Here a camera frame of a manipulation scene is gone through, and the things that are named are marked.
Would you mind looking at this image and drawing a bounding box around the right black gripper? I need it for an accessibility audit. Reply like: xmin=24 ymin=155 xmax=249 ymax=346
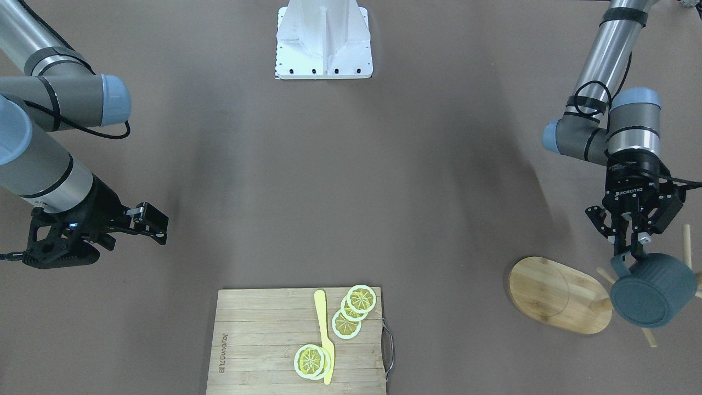
xmin=66 ymin=176 xmax=169 ymax=251

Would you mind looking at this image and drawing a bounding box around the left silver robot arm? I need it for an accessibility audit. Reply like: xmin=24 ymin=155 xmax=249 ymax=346
xmin=542 ymin=1 xmax=669 ymax=258

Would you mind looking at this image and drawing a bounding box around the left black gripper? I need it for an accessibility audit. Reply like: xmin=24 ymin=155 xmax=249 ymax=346
xmin=586 ymin=153 xmax=661 ymax=262

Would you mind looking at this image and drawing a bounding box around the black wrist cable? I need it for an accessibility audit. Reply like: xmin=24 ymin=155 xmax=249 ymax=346
xmin=0 ymin=93 xmax=131 ymax=140
xmin=564 ymin=81 xmax=702 ymax=190

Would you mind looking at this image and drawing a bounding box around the lemon slice middle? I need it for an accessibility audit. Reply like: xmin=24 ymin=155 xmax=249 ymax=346
xmin=340 ymin=297 xmax=369 ymax=322

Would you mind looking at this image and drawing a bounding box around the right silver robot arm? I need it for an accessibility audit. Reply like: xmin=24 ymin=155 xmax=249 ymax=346
xmin=2 ymin=1 xmax=168 ymax=258

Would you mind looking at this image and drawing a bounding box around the lemon slice on knife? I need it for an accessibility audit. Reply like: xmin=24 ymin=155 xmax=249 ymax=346
xmin=293 ymin=343 xmax=332 ymax=381

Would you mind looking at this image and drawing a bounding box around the wooden cup rack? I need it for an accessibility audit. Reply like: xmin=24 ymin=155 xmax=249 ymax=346
xmin=507 ymin=224 xmax=700 ymax=348

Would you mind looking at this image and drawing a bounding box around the yellow plastic knife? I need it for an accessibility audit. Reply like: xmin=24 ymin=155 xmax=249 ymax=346
xmin=314 ymin=289 xmax=336 ymax=385

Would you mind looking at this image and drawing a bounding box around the dark blue HOME mug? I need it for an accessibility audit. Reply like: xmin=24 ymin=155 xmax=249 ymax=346
xmin=610 ymin=253 xmax=699 ymax=328

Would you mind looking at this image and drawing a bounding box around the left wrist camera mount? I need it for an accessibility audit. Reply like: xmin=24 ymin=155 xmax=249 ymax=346
xmin=649 ymin=182 xmax=687 ymax=234

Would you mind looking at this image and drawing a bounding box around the lemon slice far end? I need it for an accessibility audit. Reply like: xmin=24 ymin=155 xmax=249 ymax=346
xmin=332 ymin=310 xmax=362 ymax=340

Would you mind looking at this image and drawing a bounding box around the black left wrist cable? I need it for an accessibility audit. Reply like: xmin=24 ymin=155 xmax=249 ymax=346
xmin=564 ymin=81 xmax=702 ymax=190

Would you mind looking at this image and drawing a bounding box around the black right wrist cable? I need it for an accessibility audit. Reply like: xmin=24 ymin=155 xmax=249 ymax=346
xmin=0 ymin=93 xmax=131 ymax=140

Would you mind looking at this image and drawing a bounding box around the lemon slice near handle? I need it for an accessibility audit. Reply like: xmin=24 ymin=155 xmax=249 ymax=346
xmin=346 ymin=284 xmax=378 ymax=314

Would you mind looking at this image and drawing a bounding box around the bamboo cutting board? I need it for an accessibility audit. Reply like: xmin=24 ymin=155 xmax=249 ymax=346
xmin=206 ymin=284 xmax=394 ymax=394

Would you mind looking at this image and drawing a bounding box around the white central pillar mount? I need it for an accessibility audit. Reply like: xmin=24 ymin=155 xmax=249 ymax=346
xmin=274 ymin=1 xmax=373 ymax=80

